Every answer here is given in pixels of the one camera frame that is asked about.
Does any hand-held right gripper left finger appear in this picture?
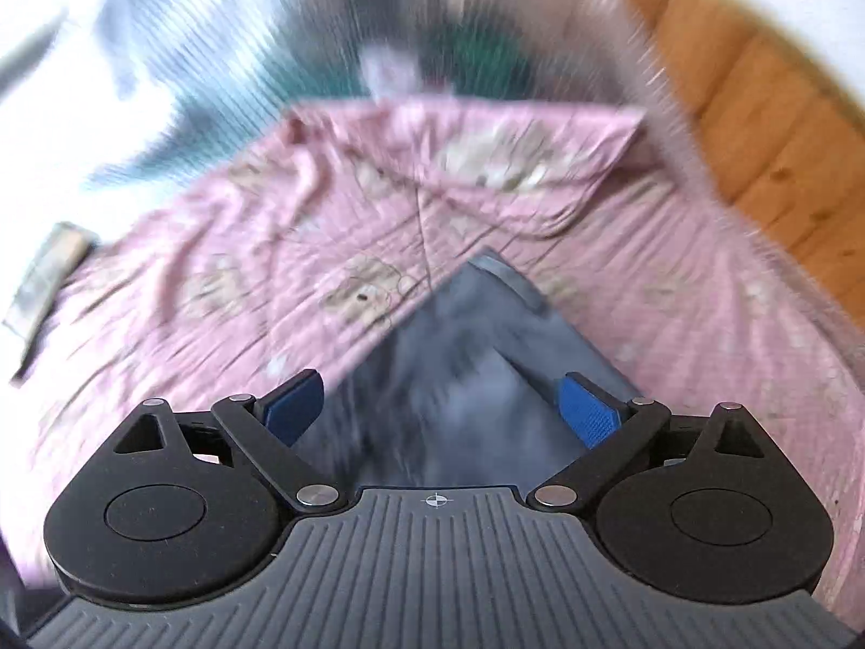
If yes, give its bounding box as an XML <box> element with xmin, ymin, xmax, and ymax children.
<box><xmin>114</xmin><ymin>368</ymin><xmax>347</xmax><ymax>513</ymax></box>

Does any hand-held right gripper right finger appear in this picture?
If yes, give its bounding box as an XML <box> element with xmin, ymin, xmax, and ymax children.
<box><xmin>528</xmin><ymin>372</ymin><xmax>764</xmax><ymax>513</ymax></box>

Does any grey garment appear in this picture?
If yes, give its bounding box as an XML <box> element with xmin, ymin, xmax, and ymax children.
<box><xmin>294</xmin><ymin>247</ymin><xmax>643</xmax><ymax>491</ymax></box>

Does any pink printed bed sheet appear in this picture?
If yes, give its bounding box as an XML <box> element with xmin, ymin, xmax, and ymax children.
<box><xmin>0</xmin><ymin>91</ymin><xmax>865</xmax><ymax>623</ymax></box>

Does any folded grey patterned cloth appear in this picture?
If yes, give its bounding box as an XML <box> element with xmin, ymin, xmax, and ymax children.
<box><xmin>3</xmin><ymin>222</ymin><xmax>102</xmax><ymax>386</ymax></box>

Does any blue white striped cloth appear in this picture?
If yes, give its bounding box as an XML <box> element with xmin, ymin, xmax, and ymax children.
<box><xmin>0</xmin><ymin>0</ymin><xmax>380</xmax><ymax>180</ymax></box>

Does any dark green cloth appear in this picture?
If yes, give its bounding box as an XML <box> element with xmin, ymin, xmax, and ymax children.
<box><xmin>419</xmin><ymin>14</ymin><xmax>542</xmax><ymax>92</ymax></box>

